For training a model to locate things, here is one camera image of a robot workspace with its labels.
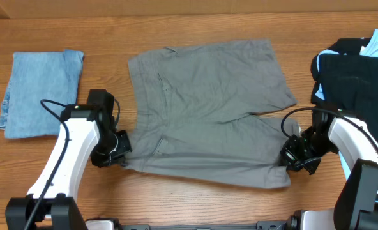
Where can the black garment in pile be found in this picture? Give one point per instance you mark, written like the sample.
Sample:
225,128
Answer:
358,86

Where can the folded blue denim garment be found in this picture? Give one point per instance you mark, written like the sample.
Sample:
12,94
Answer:
36,76

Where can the grey shorts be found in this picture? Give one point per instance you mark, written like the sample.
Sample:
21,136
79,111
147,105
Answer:
204,112

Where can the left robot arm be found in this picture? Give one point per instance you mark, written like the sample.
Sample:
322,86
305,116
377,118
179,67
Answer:
88,132

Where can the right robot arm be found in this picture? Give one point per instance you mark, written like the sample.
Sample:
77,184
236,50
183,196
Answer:
345,134

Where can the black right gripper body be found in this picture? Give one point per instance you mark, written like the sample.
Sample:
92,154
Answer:
302,154

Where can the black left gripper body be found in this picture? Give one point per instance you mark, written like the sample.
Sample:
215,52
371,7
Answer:
123,145

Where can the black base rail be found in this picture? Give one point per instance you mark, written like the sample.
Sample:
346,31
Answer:
192,226

